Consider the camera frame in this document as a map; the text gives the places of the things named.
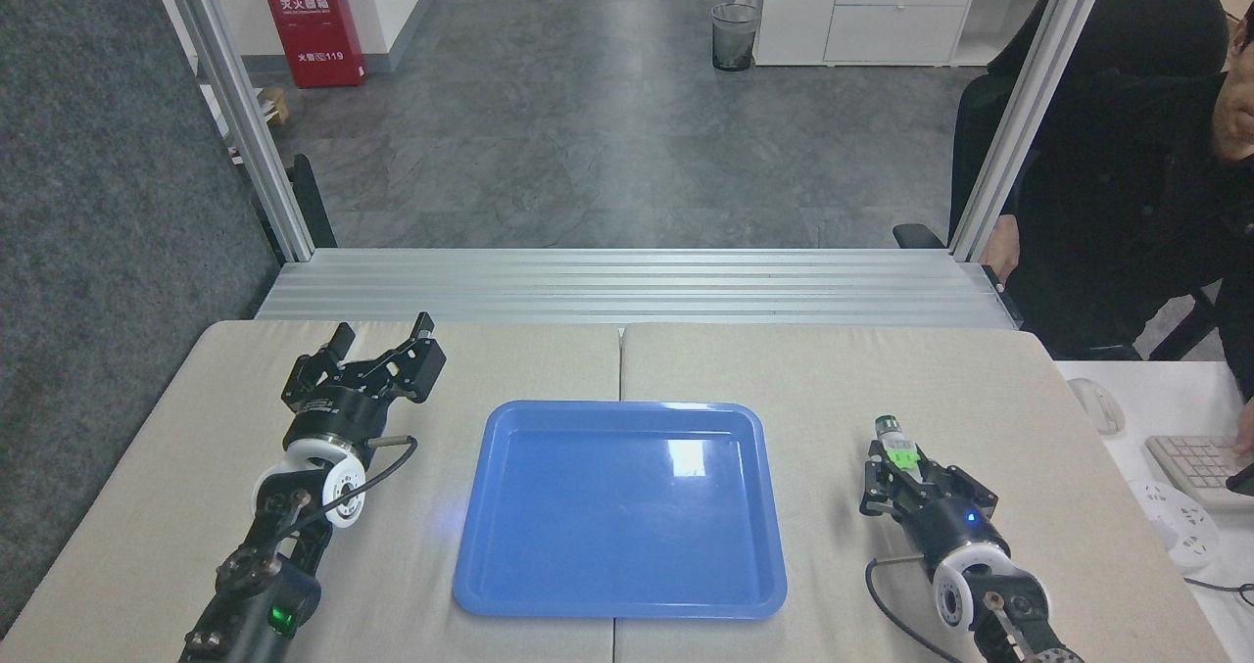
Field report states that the black office chair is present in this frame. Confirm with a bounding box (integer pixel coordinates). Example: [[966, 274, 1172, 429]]
[[891, 0, 1231, 362]]

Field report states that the mesh waste bin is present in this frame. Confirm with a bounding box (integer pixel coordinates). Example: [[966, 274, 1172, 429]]
[[711, 3, 761, 72]]

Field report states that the person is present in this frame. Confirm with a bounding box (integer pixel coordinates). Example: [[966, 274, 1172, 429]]
[[980, 2, 1254, 456]]

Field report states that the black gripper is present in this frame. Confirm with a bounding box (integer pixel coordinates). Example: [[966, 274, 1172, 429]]
[[859, 442, 1011, 572], [282, 312, 449, 449]]

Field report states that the beige keyboard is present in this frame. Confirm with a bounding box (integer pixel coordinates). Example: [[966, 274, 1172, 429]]
[[1145, 434, 1254, 513]]

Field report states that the person's right hand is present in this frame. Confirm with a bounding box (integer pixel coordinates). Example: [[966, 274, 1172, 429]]
[[980, 213, 1022, 288]]

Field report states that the white power strip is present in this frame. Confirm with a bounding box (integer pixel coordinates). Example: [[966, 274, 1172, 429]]
[[1127, 479, 1223, 574]]

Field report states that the thin black desk cable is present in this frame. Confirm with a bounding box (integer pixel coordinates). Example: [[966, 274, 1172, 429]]
[[1183, 575, 1254, 608]]

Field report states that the silver aluminium rail platform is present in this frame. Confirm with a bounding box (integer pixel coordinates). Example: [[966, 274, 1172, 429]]
[[255, 248, 1016, 329]]

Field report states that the switch part with green clip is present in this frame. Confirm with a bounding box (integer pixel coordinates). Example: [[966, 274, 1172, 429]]
[[874, 413, 925, 474]]

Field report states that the white computer mouse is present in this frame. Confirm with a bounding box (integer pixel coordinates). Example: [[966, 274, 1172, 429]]
[[1067, 377, 1127, 436]]

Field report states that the silver aluminium post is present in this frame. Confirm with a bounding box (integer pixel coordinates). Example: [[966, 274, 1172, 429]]
[[948, 0, 1114, 263], [157, 0, 315, 263]]

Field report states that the red fire extinguisher box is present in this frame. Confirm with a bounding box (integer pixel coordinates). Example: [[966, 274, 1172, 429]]
[[258, 0, 367, 89]]

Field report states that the blue plastic tray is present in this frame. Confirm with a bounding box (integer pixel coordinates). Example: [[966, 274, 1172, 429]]
[[453, 400, 789, 620]]

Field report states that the white drawer cabinet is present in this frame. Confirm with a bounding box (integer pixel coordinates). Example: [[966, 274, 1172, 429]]
[[749, 0, 986, 68]]

